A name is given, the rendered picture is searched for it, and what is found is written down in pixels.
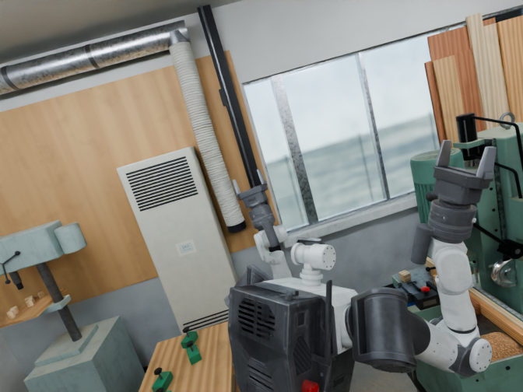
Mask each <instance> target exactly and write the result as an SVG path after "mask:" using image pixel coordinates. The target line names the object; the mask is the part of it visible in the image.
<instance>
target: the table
mask: <svg viewBox="0 0 523 392"><path fill-rule="evenodd" d="M408 272H409V273H410V275H411V280H409V281H407V282H404V281H403V280H401V279H400V277H399V274H397V275H392V281H393V285H394V287H397V286H398V283H402V284H403V285H405V284H407V283H409V282H414V281H418V282H419V283H420V284H421V285H422V286H426V282H427V281H430V282H431V283H433V284H434V282H433V276H432V275H431V271H426V266H424V267H421V268H416V269H413V270H410V271H408ZM476 320H477V326H478V329H479V335H480V336H482V335H484V334H490V333H493V332H501V333H504V334H506V335H507V336H509V337H510V338H512V337H511V336H510V335H509V334H507V333H506V332H504V331H503V330H502V329H500V328H499V327H498V326H497V325H496V324H494V323H493V322H492V321H490V320H489V319H487V318H486V317H485V316H483V315H482V314H479V315H476ZM512 339H513V338H512ZM513 340H514V339H513ZM514 341H515V342H516V343H517V344H518V345H520V346H521V347H522V348H523V345H521V344H520V343H519V342H517V341H516V340H514ZM521 371H523V353H521V354H517V355H513V356H509V357H507V358H503V359H498V360H495V361H492V362H490V364H489V365H488V367H487V368H486V369H485V370H484V371H482V372H479V373H478V374H479V375H480V376H481V377H482V378H483V379H484V380H485V381H488V380H493V379H496V378H499V377H502V376H507V375H511V374H513V373H518V372H521Z"/></svg>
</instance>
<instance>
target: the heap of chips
mask: <svg viewBox="0 0 523 392"><path fill-rule="evenodd" d="M480 337H481V338H483V339H485V340H487V341H488V342H489V343H490V345H491V348H492V358H491V362H492V361H495V360H498V359H503V358H507V357H509V356H513V355H517V354H521V353H523V348H522V347H521V346H520V345H518V344H517V343H516V342H515V341H514V340H513V339H512V338H510V337H509V336H507V335H506V334H504V333H501V332H493V333H490V334H484V335H482V336H480Z"/></svg>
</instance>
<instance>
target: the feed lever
mask: <svg viewBox="0 0 523 392"><path fill-rule="evenodd" d="M435 199H438V198H437V196H436V195H435V194H433V192H432V191H430V192H428V193H426V200H428V201H432V200H435ZM473 226H474V227H475V228H477V229H478V230H479V231H481V232H482V233H485V234H486V235H487V236H489V237H490V238H492V239H493V240H495V241H497V242H498V243H499V244H500V245H499V251H500V252H501V253H502V254H504V255H506V256H508V257H511V258H513V259H518V258H520V257H522V256H523V244H521V243H518V242H516V241H513V240H510V239H505V240H501V239H499V238H498V237H496V236H494V235H493V234H492V233H490V232H489V231H487V230H485V229H484V228H483V227H481V226H479V225H478V224H476V223H475V222H474V223H473Z"/></svg>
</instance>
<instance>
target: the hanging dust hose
mask: <svg viewBox="0 0 523 392"><path fill-rule="evenodd" d="M169 49H170V54H171V57H172V59H173V63H174V67H175V69H176V72H177V76H178V79H179V80H178V81H179V83H180V86H181V91H182V93H183V98H184V100H185V103H186V104H185V105H186V107H187V109H186V110H187V112H188V115H189V117H190V118H189V119H190V122H191V124H192V128H193V131H194V132H193V133H195V134H194V135H195V138H196V139H195V140H198V141H197V145H198V147H199V149H200V150H199V151H200V153H201V156H202V158H203V159H202V160H204V161H203V162H204V164H205V166H206V169H207V170H206V171H207V173H208V175H209V176H208V177H209V179H210V181H211V184H212V188H213V190H214V191H213V192H215V193H214V194H215V196H216V198H217V202H219V203H218V204H219V206H220V207H219V208H220V210H221V212H222V214H223V218H224V220H225V223H226V227H227V229H228V232H229V233H237V232H240V231H241V230H243V229H245V228H246V227H247V225H246V222H245V219H244V217H243V215H242V211H241V208H240V205H239V203H238V201H237V197H235V196H236V195H235V193H234V190H233V187H232V183H231V180H230V178H229V177H228V176H229V174H228V172H227V170H226V168H225V167H226V166H225V164H224V163H225V162H223V157H222V156H221V154H222V153H221V151H220V149H219V147H218V146H219V145H217V144H218V142H217V140H216V136H215V134H214V133H215V132H214V129H213V127H212V122H211V120H210V119H211V118H210V116H209V112H208V109H207V104H206V102H205V97H204V96H205V95H203V94H204V93H203V90H202V89H203V88H202V84H201V80H200V78H199V73H198V69H197V68H196V67H197V65H196V63H195V59H194V55H193V53H192V50H191V45H190V43H189V42H180V43H176V44H173V45H172V46H170V47H169Z"/></svg>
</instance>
